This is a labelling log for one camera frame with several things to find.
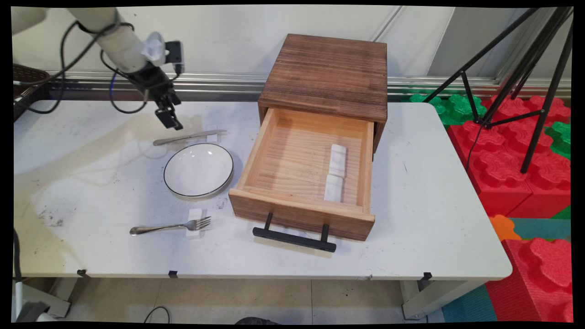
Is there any black camera tripod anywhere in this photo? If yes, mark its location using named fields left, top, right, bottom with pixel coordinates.
left=423, top=7, right=574, bottom=174

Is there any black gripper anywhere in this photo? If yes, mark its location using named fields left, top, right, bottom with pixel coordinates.
left=130, top=62, right=183, bottom=131

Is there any silver table knife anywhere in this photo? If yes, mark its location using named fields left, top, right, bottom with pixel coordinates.
left=153, top=129, right=228, bottom=147

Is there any teal foam mat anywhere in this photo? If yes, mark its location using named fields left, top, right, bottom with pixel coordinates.
left=510, top=218, right=572, bottom=241

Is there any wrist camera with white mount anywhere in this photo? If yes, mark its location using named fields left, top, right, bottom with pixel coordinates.
left=144, top=32, right=184, bottom=74

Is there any silver aluminium wall rail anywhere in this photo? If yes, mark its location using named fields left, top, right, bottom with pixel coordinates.
left=14, top=71, right=572, bottom=102

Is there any blue foam mat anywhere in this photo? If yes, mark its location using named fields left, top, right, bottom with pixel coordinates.
left=441, top=283, right=497, bottom=323

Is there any large red foam block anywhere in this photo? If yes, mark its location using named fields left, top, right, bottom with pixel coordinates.
left=447, top=95, right=572, bottom=219

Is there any orange foam piece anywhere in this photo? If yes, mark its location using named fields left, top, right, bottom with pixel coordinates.
left=489, top=215, right=521, bottom=242

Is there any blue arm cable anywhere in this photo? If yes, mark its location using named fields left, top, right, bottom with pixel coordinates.
left=109, top=71, right=149, bottom=115

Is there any silver fork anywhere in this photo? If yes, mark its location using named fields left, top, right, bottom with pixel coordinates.
left=129, top=216, right=212, bottom=236

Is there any thin black floor cable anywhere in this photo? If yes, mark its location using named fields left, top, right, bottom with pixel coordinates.
left=144, top=306, right=170, bottom=324

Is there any white plate with dark rim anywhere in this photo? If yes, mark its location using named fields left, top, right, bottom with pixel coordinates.
left=163, top=143, right=234, bottom=200

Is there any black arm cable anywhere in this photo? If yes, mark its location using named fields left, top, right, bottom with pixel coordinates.
left=15, top=21, right=135, bottom=115

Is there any white table leg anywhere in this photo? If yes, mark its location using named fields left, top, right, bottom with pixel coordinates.
left=21, top=278, right=78, bottom=319
left=401, top=280, right=473, bottom=320

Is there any black metal drawer handle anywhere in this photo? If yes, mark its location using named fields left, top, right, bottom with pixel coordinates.
left=252, top=212, right=337, bottom=253

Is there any light wooden drawer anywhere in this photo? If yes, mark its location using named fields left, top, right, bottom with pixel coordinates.
left=229, top=107, right=376, bottom=242

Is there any green foam block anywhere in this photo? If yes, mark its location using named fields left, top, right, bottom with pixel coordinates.
left=546, top=121, right=572, bottom=159
left=409, top=94, right=486, bottom=126

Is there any dark wooden countertop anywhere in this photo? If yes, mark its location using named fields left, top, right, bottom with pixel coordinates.
left=257, top=33, right=388, bottom=160

